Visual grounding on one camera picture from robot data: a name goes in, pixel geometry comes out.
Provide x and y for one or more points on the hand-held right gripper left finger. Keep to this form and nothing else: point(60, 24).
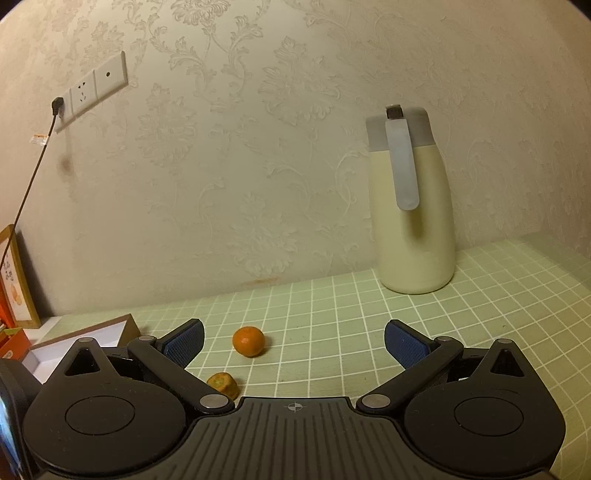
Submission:
point(183, 345)

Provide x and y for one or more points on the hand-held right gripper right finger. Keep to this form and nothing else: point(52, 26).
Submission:
point(406, 346)

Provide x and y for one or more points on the small brownish orange fruit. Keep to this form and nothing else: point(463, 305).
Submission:
point(221, 384)

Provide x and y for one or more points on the round orange mandarin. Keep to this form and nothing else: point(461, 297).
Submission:
point(249, 341)

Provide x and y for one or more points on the white cardboard box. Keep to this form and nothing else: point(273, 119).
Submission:
point(46, 357)

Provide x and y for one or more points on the flat orange gift box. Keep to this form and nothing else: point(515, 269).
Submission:
point(16, 345)

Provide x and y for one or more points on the green checked tablecloth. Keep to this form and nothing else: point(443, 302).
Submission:
point(323, 323)

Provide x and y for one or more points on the cream thermos jug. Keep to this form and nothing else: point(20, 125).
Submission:
point(415, 249)

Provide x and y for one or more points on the wooden picture frame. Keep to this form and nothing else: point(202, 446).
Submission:
point(14, 286)

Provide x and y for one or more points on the white wall socket plate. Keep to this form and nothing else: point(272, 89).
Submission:
point(108, 74)

